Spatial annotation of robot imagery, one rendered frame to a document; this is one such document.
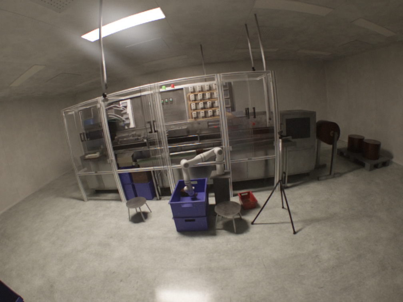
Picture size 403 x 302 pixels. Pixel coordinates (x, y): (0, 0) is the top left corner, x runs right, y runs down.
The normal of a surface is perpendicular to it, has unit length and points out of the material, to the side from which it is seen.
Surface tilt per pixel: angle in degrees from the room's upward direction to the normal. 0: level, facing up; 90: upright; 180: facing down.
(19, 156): 90
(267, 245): 0
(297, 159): 90
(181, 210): 90
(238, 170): 90
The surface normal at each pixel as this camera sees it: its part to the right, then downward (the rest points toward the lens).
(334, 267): -0.12, -0.96
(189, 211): -0.07, 0.27
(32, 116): 0.99, -0.11
